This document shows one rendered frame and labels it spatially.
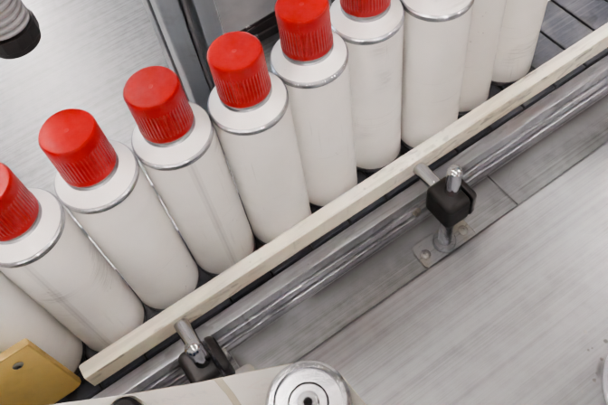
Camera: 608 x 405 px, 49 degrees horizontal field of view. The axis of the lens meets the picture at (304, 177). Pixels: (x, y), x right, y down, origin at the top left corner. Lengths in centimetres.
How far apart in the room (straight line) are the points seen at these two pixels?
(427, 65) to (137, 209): 23
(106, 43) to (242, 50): 43
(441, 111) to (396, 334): 18
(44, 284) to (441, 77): 31
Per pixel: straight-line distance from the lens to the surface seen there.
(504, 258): 54
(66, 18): 87
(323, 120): 46
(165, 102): 38
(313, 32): 41
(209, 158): 42
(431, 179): 54
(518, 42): 60
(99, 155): 39
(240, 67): 38
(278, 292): 53
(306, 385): 31
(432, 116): 54
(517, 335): 52
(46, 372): 49
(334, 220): 52
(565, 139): 68
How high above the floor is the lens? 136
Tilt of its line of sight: 57 degrees down
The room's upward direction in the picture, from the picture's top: 11 degrees counter-clockwise
